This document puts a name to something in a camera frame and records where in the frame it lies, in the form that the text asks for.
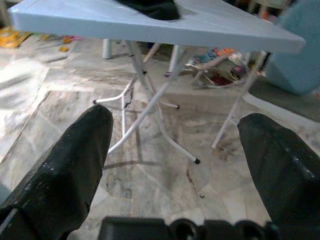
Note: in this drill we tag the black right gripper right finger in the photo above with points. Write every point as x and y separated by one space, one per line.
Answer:
282 175

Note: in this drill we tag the light blue folding table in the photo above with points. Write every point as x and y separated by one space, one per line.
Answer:
150 25

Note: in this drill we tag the colourful toy heap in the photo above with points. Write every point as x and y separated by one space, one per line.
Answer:
220 72

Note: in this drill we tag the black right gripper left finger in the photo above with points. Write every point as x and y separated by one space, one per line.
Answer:
62 175

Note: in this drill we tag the black garment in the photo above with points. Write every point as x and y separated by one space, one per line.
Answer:
155 8

